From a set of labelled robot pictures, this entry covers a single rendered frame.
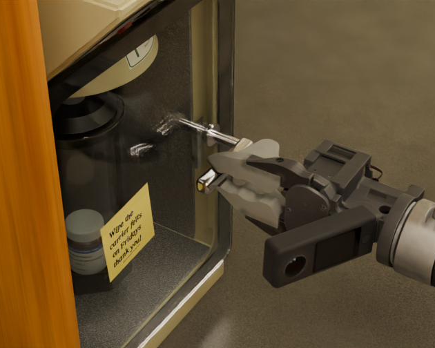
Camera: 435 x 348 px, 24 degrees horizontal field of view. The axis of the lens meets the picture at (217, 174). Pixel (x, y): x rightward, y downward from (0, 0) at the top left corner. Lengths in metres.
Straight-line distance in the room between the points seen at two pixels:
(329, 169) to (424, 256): 0.13
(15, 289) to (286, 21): 1.10
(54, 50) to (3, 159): 0.09
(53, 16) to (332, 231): 0.35
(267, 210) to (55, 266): 0.30
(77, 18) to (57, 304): 0.23
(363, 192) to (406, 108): 0.62
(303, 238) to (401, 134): 0.65
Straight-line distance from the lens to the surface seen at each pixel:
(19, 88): 0.66
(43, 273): 0.76
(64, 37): 0.73
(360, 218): 0.95
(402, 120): 1.58
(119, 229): 0.99
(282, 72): 1.66
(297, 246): 0.91
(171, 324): 1.21
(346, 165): 0.99
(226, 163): 1.00
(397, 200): 0.96
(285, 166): 0.96
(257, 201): 1.01
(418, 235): 0.94
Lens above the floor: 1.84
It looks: 39 degrees down
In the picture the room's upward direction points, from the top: straight up
